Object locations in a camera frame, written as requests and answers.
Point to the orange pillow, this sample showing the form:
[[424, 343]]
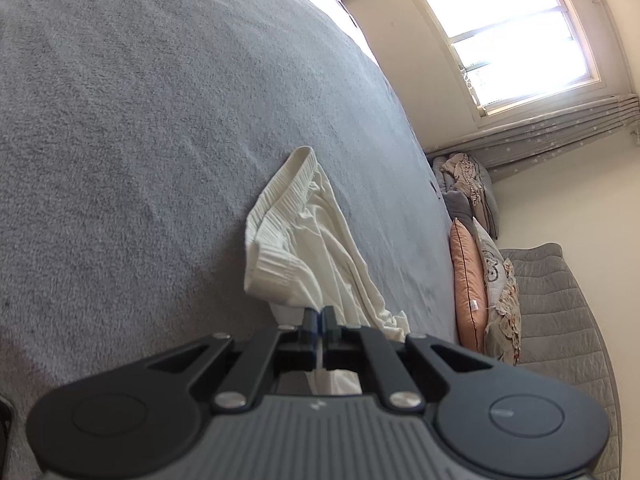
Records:
[[467, 280]]

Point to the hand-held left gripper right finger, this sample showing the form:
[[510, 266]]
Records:
[[327, 321]]

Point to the white ribbed-waist pants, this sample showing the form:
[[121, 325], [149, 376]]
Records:
[[300, 240]]

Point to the window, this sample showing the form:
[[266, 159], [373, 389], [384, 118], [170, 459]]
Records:
[[510, 30]]

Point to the grey star-print curtain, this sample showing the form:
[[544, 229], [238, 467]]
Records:
[[550, 132]]

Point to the floral ruffled pillow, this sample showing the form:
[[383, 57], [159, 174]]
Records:
[[506, 320]]

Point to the small grey cushion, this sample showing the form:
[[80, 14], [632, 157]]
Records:
[[457, 205]]

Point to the beige ruffled cloth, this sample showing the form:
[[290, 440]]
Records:
[[465, 175]]

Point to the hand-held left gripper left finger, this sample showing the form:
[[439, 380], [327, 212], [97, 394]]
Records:
[[312, 321]]

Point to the grey quilted bed cover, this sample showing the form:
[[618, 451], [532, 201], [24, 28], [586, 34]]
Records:
[[560, 340]]

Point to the folded grey quilt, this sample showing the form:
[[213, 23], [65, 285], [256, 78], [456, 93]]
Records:
[[487, 195]]

